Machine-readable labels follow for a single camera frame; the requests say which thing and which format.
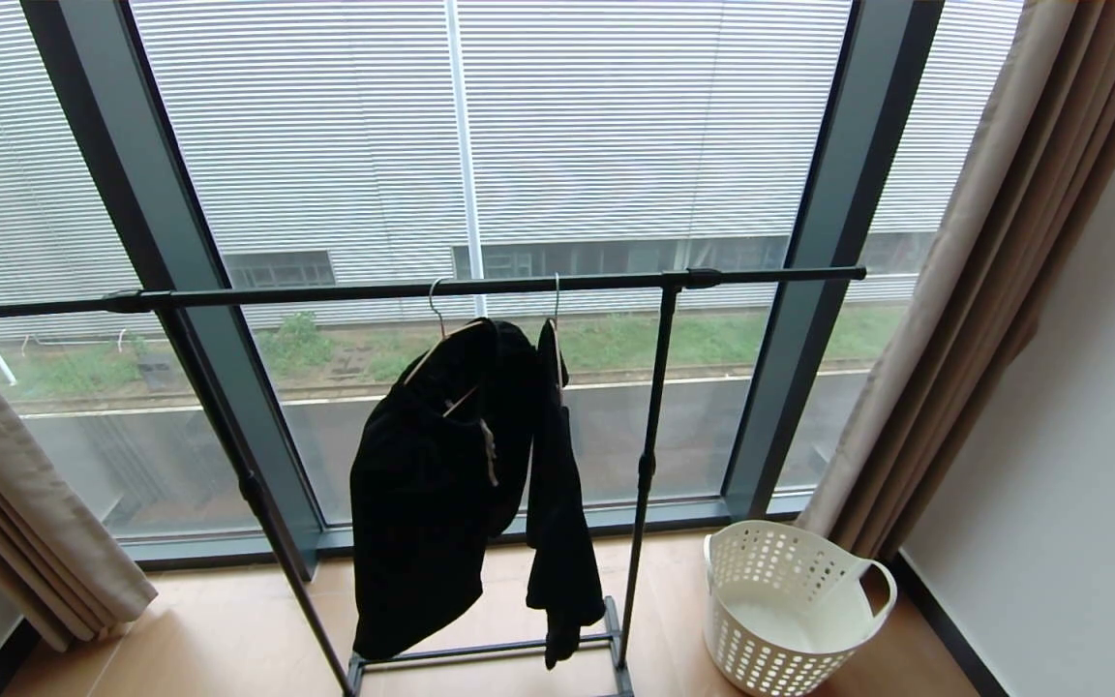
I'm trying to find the pink clothes hanger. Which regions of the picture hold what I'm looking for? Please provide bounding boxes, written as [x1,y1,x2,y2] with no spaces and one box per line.
[548,273,566,388]
[403,279,486,419]

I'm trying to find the black garment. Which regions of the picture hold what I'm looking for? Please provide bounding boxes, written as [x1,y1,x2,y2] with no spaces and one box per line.
[526,319,607,671]

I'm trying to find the black shorts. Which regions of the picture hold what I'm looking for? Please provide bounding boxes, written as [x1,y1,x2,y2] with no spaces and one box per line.
[349,318,541,661]

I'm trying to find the black clothes rack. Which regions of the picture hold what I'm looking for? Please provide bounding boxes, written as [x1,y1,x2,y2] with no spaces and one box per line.
[0,266,868,697]

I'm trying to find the white laundry basket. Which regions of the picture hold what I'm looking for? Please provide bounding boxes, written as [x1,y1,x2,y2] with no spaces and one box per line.
[703,520,899,696]

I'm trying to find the window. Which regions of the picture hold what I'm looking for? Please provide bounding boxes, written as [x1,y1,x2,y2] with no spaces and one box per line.
[0,0,1023,567]

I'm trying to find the beige curtain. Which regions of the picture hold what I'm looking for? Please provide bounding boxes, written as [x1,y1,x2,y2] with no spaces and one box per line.
[0,310,160,652]
[795,0,1115,561]

